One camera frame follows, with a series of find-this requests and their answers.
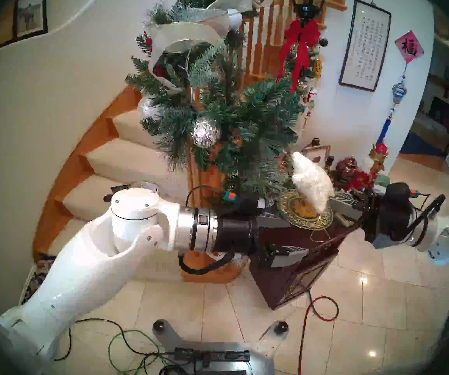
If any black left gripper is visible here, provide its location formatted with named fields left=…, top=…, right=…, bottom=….
left=213, top=200, right=310, bottom=269

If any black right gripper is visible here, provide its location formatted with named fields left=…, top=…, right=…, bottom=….
left=327, top=182, right=417, bottom=245

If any white glitter star ornament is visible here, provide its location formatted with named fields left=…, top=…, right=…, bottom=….
left=292, top=152, right=335, bottom=213

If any red white hanging ornament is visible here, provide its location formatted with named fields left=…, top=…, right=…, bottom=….
left=302, top=87, right=318, bottom=132

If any silver faceted ball ornament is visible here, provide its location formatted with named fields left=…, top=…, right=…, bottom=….
left=191, top=117, right=222, bottom=148

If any clear frosted ball ornament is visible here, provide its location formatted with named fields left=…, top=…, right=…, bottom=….
left=137, top=96, right=160, bottom=121

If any green gold decorative plate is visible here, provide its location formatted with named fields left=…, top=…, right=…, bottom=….
left=277, top=189, right=333, bottom=230

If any tall nutcracker soldier figure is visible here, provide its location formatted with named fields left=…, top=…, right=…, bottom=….
left=345, top=143, right=389, bottom=195

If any dark red cloisonne jar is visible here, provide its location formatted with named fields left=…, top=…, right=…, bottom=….
left=336, top=156, right=359, bottom=180

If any dark wood cabinet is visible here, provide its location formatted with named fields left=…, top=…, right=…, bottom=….
left=249, top=214, right=359, bottom=310

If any small framed red picture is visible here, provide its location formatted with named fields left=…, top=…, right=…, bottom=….
left=302, top=145, right=331, bottom=171

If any blue tassel hanging charm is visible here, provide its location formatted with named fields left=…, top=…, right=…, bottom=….
left=376, top=62, right=407, bottom=145

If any green pine garland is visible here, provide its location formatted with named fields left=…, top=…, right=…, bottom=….
left=125, top=0, right=307, bottom=207

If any green gold tinsel garland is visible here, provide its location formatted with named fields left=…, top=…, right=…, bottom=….
left=283, top=38, right=323, bottom=105

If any black power strip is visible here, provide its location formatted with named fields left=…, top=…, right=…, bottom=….
left=174, top=348, right=250, bottom=364

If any framed calligraphy scroll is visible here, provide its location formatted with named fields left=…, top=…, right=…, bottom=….
left=339, top=0, right=392, bottom=92

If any carpeted wooden staircase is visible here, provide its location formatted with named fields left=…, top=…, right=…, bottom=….
left=33, top=85, right=248, bottom=284

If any red diamond fu sign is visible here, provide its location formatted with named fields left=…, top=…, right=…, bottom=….
left=395, top=30, right=425, bottom=63

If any clear plastic packaging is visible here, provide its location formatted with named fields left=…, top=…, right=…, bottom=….
left=103, top=182, right=158, bottom=201

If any red velvet bow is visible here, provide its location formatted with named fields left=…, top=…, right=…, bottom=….
left=277, top=19, right=321, bottom=91

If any sheer white ribbon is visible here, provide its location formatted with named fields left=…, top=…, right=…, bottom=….
left=146, top=0, right=276, bottom=94

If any dark floral patterned rug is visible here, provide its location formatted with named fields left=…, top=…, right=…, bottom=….
left=20, top=255, right=57, bottom=304

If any framed horse picture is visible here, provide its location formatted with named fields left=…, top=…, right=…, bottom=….
left=14, top=0, right=48, bottom=39

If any black cable teal connector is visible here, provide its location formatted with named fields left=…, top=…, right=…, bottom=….
left=185, top=186, right=237, bottom=207

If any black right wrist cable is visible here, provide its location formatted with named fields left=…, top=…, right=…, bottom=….
left=406, top=194, right=446, bottom=248

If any black left wrist loop cable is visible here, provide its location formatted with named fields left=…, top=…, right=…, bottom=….
left=178, top=251, right=235, bottom=276

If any red cable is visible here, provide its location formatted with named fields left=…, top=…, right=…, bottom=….
left=298, top=290, right=340, bottom=375

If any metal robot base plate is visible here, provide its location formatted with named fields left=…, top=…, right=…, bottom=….
left=152, top=320, right=289, bottom=375

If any green cable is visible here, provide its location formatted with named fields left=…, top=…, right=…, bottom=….
left=108, top=330, right=170, bottom=375

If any black floor cable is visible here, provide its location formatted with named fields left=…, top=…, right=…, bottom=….
left=53, top=319, right=178, bottom=363

